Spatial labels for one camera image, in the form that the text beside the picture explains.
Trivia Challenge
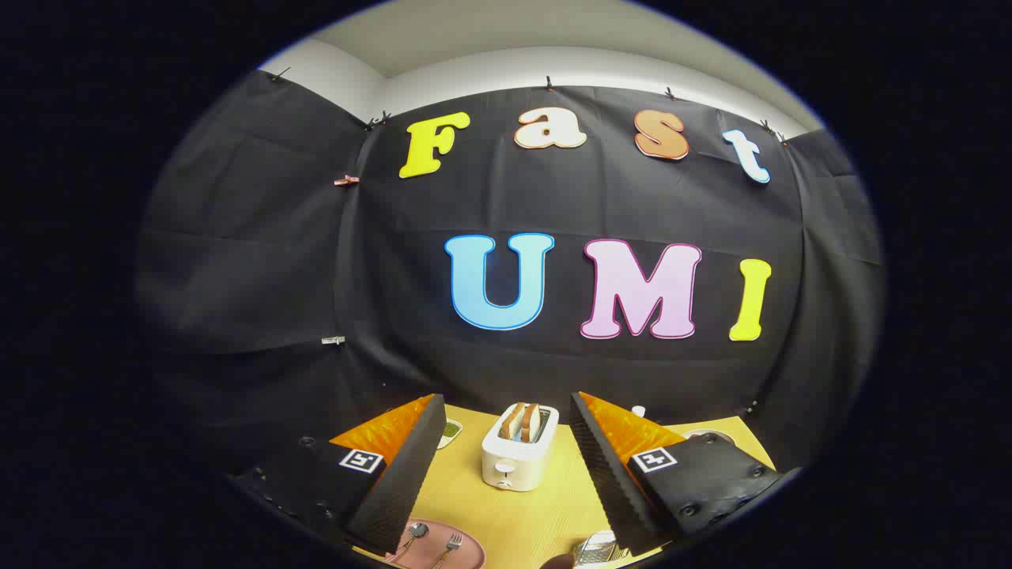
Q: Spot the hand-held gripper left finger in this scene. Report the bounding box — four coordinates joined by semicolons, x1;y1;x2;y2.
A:
229;393;447;556

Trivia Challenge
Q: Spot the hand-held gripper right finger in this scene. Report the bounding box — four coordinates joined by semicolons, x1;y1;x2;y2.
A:
569;391;785;558

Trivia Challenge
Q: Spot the fork with pink striped handle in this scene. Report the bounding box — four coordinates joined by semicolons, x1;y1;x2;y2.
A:
431;533;464;569

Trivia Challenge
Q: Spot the clear glass tray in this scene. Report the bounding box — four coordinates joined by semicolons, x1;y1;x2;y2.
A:
571;530;631;568

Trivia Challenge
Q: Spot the white toaster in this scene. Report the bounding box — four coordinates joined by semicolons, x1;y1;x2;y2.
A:
481;403;560;492

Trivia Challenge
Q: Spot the pink plate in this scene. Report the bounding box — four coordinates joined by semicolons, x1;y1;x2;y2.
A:
385;518;487;569

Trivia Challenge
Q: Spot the spoon with pink striped handle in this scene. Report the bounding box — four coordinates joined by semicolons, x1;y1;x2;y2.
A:
393;522;430;563

